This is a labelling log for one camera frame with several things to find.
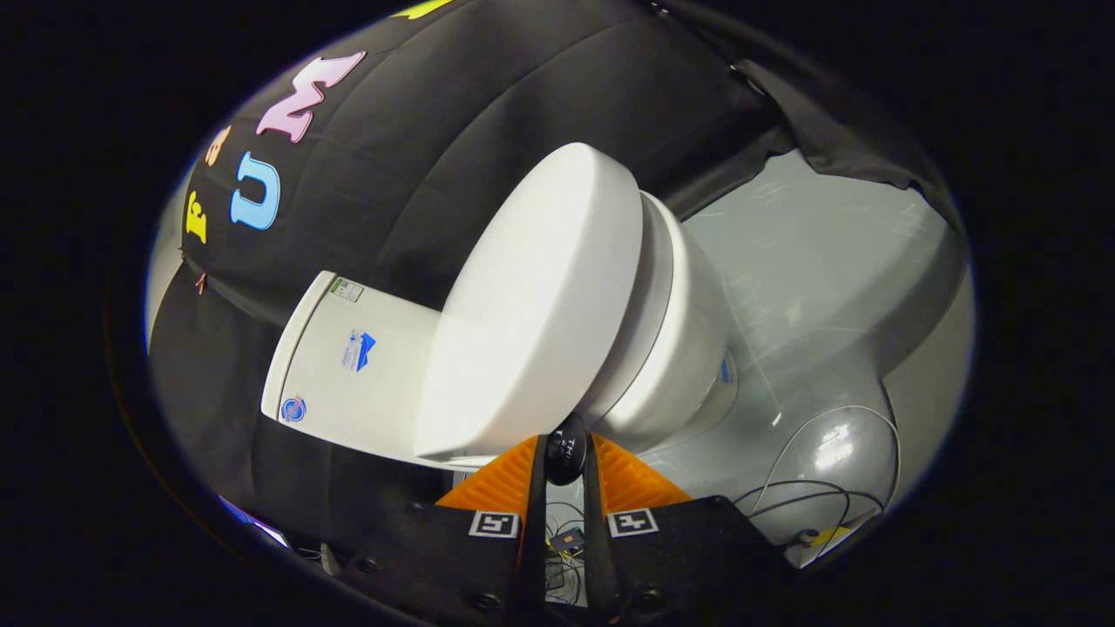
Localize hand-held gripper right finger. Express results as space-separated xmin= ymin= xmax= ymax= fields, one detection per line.
xmin=582 ymin=433 xmax=798 ymax=624

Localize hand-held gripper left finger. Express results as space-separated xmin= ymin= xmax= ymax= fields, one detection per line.
xmin=331 ymin=434 xmax=550 ymax=627

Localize black round lid tab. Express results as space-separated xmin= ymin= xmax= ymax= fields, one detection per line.
xmin=544 ymin=414 xmax=589 ymax=487

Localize white toilet lid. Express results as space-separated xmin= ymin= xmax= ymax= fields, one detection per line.
xmin=414 ymin=142 xmax=644 ymax=462

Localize white ceramic toilet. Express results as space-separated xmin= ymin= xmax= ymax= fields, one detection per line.
xmin=261 ymin=192 xmax=740 ymax=467

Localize black backdrop cloth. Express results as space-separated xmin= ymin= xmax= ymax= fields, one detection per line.
xmin=148 ymin=0 xmax=963 ymax=558

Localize black thin cables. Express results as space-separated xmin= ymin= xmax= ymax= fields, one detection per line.
xmin=732 ymin=479 xmax=885 ymax=547

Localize white thin cable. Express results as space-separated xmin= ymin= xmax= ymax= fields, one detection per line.
xmin=749 ymin=405 xmax=902 ymax=523

